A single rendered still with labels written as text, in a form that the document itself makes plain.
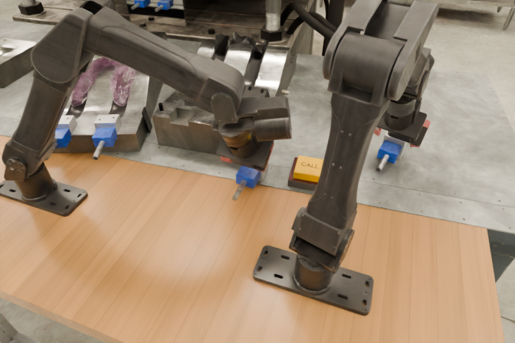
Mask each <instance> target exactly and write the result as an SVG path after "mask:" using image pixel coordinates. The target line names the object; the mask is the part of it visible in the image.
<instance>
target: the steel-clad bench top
mask: <svg viewBox="0 0 515 343"><path fill-rule="evenodd" d="M53 27H54V25H47V24H35V23H27V22H20V21H7V20H0V40H1V39H2V38H9V39H15V40H22V41H33V42H39V41H40V40H41V39H42V38H43V37H44V36H45V35H46V34H47V33H48V32H49V31H50V30H51V29H52V28H53ZM323 59H324V56H319V55H312V54H299V53H297V60H296V70H295V71H294V75H293V76H292V79H291V81H290V84H289V87H288V88H287V91H289V95H285V96H286V97H287V98H288V104H289V108H290V115H291V128H292V139H282V140H274V147H273V149H272V152H271V156H270V158H269V160H268V170H267V174H266V175H265V177H264V180H263V181H258V182H257V185H263V186H267V187H272V188H279V189H283V190H288V191H295V192H299V193H303V194H311V195H313V193H314V191H310V190H306V189H302V188H294V187H290V186H287V183H288V178H289V175H290V170H291V168H292V165H293V162H294V158H295V157H297V158H298V156H299V155H302V156H306V157H311V158H320V159H324V155H325V152H326V146H327V143H328V138H329V134H330V125H331V104H330V101H331V96H332V93H333V92H330V91H328V90H327V88H328V84H329V81H328V80H325V79H324V77H323ZM33 72H34V70H33V71H31V72H29V73H27V74H25V75H24V76H23V77H21V78H19V79H18V80H16V81H15V82H13V83H11V84H9V85H8V86H7V87H5V88H3V89H2V88H0V136H7V137H12V136H13V134H14V132H15V130H16V129H17V127H18V124H19V122H20V119H21V116H22V113H23V111H24V108H25V104H26V102H27V99H28V95H29V93H30V90H31V85H32V81H33V76H32V75H33ZM419 112H423V113H426V114H427V118H426V119H427V120H429V121H430V122H431V124H430V126H429V127H428V131H427V132H426V134H425V137H424V139H423V141H422V143H421V145H420V147H419V148H417V147H410V143H407V146H406V148H405V151H404V153H403V155H402V157H401V158H400V159H397V160H396V162H395V164H393V163H391V162H386V163H385V165H384V167H383V168H382V170H381V171H376V167H377V166H378V164H379V163H380V161H381V159H380V158H377V155H378V151H379V148H380V146H381V145H382V142H383V139H384V135H385V134H386V132H387V130H384V129H382V131H381V133H380V135H379V136H377V135H376V134H374V133H373V136H372V140H371V142H370V145H369V150H368V152H367V156H366V160H365V163H364V166H363V168H362V173H361V175H360V179H359V185H358V190H357V200H356V202H357V204H363V205H367V206H371V207H379V208H383V209H387V210H391V211H399V212H403V213H407V214H415V215H419V216H423V217H431V218H435V219H439V220H443V221H451V222H455V223H459V224H467V225H471V226H475V227H482V228H487V229H489V230H496V231H500V232H505V233H509V234H515V133H514V130H513V128H512V126H511V124H510V122H509V119H508V118H507V115H506V113H505V112H504V108H503V107H502V105H501V103H500V101H499V99H498V96H497V94H496V92H495V90H494V87H493V85H492V83H491V81H490V79H489V77H488V75H487V74H482V73H468V72H461V71H454V70H442V69H435V68H432V69H431V71H430V74H429V78H428V84H427V86H426V88H425V91H424V93H423V94H422V103H421V107H420V110H419ZM150 122H151V123H152V126H153V127H152V129H151V133H149V131H148V130H147V133H146V137H145V139H144V142H143V146H142V148H141V151H140V152H101V153H100V154H101V155H107V156H111V157H115V158H122V159H127V160H131V161H135V162H143V163H147V164H151V165H158V166H163V167H167V168H174V169H179V170H183V171H187V172H194V173H199V174H203V175H211V176H215V177H219V178H227V179H231V180H236V174H237V172H238V170H239V169H240V167H241V165H238V164H235V163H230V162H224V161H222V160H221V156H220V157H219V156H218V155H213V154H208V153H204V152H196V151H191V150H187V149H178V148H174V147H169V146H165V145H159V144H158V141H157V137H156V131H155V127H154V123H153V117H152V118H151V121H150Z"/></svg>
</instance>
